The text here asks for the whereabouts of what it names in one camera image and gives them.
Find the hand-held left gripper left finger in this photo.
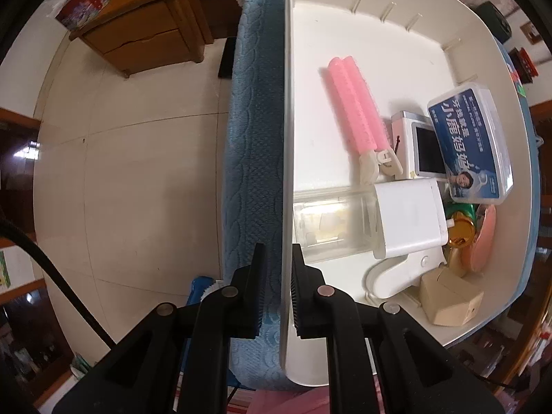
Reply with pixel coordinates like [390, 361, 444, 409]
[52, 243, 267, 414]

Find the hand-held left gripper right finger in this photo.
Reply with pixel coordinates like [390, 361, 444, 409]
[291, 244, 503, 414]

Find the transparent plastic box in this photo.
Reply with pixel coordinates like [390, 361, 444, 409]
[293, 185, 380, 264]

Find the white heart-shaped plug device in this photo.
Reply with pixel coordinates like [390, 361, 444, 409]
[364, 252, 447, 299]

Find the white power adapter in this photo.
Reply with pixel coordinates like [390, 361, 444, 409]
[373, 177, 455, 259]

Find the beige power adapter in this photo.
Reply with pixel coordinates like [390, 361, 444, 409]
[419, 267, 484, 326]

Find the gold lid jar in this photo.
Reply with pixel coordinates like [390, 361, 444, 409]
[444, 203, 479, 248]

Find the pink round object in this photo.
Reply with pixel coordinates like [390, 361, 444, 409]
[459, 205, 497, 272]

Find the silver digital device with screen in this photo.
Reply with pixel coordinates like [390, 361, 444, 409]
[391, 111, 449, 179]

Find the pink hair roller clip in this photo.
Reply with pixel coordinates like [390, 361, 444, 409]
[319, 55, 404, 186]

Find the clear box with blue label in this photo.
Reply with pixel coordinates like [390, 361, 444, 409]
[427, 82, 515, 205]

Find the white plastic tray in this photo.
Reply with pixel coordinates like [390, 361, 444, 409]
[278, 0, 542, 386]

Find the pink fluffy cloth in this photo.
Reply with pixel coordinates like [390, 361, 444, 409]
[254, 379, 380, 414]

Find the blue textured blanket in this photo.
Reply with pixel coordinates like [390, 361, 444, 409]
[222, 0, 546, 393]

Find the dark wooden shelf unit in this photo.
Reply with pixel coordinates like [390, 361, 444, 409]
[0, 108, 74, 397]

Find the wooden drawer cabinet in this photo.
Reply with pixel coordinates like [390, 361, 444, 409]
[69, 0, 251, 79]

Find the colourful puzzle cube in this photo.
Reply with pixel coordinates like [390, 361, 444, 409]
[510, 69, 528, 96]

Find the red gift box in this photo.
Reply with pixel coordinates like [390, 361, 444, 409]
[55, 0, 115, 31]

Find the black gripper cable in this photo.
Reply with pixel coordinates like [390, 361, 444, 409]
[0, 207, 117, 350]

